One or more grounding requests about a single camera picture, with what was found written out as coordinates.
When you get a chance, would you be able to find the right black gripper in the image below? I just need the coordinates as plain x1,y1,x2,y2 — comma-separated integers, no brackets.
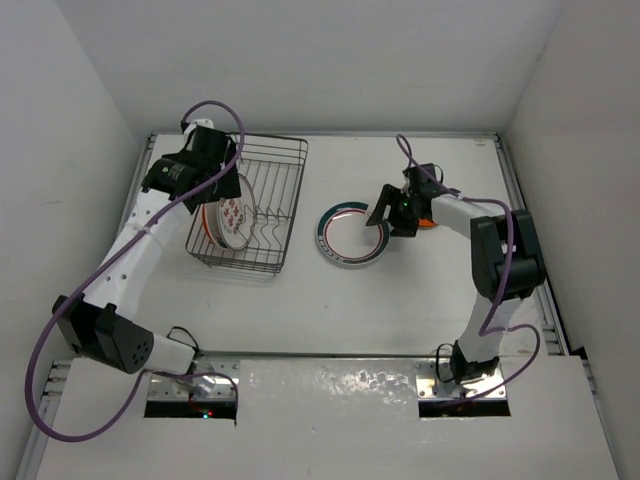
369,184,420,238

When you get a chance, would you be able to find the orange plastic plate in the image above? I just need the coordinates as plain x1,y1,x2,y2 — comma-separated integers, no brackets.
418,219,438,229

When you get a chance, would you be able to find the white plate grey rim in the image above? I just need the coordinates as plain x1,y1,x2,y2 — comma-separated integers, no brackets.
212,175,256,251

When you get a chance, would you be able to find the white plate red rim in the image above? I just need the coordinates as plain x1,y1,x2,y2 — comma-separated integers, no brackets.
315,201,390,268

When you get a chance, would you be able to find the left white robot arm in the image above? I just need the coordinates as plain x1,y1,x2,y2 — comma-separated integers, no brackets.
53,119,240,375

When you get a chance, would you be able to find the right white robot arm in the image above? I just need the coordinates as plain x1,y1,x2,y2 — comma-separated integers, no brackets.
367,164,547,384

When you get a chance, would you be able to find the white plate teal rim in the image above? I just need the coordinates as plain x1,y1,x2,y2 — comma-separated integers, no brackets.
200,202,220,246

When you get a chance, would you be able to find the wire dish rack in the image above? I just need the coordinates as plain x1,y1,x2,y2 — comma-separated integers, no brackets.
185,134,309,274

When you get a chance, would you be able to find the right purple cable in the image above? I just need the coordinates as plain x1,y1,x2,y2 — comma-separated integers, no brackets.
396,133,542,411

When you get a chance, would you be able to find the purple cable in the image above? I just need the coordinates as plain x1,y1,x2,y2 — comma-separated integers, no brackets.
396,133,542,411
24,100,246,442

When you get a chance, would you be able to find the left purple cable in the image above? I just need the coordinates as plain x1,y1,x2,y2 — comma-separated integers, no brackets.
24,100,246,442

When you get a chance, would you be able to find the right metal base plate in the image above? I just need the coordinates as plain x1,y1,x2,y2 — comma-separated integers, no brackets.
415,357,507,402

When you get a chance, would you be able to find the metal base plate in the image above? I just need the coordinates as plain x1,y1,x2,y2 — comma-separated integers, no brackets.
415,357,507,402
147,357,240,404

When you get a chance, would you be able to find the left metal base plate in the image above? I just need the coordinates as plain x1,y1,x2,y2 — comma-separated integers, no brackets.
147,357,240,404

